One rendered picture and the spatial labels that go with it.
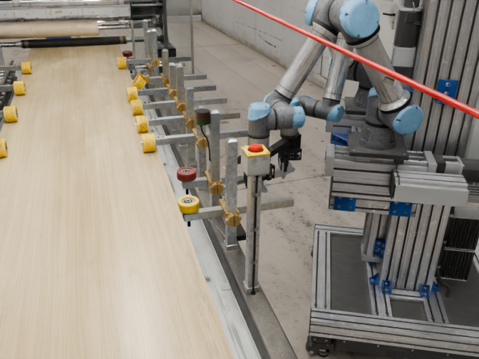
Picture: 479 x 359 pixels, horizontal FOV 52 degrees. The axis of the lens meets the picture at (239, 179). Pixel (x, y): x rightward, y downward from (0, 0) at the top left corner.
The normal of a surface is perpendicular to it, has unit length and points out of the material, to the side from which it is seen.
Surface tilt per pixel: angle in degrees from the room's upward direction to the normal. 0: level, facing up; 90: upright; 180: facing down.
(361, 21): 84
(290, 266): 0
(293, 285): 0
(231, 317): 0
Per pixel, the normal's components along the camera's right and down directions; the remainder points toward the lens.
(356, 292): 0.01, -0.89
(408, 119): 0.30, 0.53
